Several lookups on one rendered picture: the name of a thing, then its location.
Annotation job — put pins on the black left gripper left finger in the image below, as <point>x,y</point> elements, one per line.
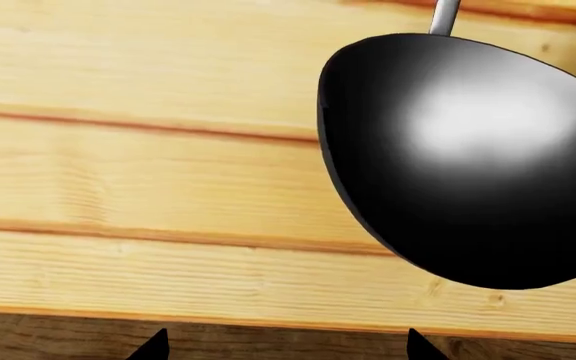
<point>154,349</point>

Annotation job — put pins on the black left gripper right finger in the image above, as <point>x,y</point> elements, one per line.
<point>422,349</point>

